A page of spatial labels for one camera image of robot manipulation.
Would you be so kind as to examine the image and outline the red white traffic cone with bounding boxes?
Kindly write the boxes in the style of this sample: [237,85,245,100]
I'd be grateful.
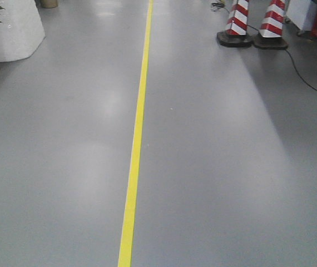
[217,0,252,47]

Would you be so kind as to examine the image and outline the coiled coloured wires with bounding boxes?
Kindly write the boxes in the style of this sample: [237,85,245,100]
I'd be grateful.
[210,0,227,12]

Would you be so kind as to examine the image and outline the black floor cable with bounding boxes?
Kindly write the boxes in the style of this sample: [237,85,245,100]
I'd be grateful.
[211,2,317,101]

